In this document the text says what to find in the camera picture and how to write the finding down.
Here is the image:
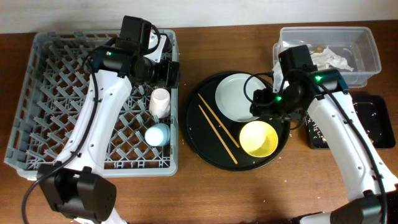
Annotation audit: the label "pink cup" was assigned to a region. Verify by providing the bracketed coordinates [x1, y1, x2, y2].
[149, 88, 171, 119]

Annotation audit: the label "grey round plate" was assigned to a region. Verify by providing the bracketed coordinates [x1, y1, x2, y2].
[215, 73, 259, 123]

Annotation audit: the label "yellow bowl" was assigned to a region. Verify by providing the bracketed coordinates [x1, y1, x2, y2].
[239, 121, 279, 158]

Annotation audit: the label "wooden chopstick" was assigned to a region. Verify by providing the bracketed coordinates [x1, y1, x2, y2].
[197, 93, 240, 148]
[198, 105, 238, 164]

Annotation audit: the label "food scraps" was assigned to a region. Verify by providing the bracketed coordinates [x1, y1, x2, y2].
[305, 115, 328, 149]

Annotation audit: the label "blue cup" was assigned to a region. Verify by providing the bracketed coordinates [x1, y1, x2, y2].
[144, 123, 170, 147]

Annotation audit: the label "white napkin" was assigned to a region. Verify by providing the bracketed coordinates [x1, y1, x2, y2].
[310, 47, 354, 72]

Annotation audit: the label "gold foil wrapper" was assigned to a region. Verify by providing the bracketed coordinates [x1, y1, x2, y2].
[314, 45, 325, 53]

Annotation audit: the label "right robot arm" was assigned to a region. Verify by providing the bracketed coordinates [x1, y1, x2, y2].
[249, 45, 397, 224]

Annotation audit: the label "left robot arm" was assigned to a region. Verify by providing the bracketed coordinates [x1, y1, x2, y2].
[35, 16, 180, 223]

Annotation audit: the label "grey dishwasher rack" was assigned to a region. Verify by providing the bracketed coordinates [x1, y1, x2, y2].
[4, 30, 178, 180]

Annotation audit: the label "round black tray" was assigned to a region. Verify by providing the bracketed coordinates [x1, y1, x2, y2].
[181, 71, 290, 171]

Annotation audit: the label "clear plastic bin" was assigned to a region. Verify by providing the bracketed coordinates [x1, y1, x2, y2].
[272, 26, 382, 88]

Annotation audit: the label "black rectangular tray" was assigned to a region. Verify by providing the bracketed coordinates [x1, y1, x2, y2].
[306, 95, 397, 150]

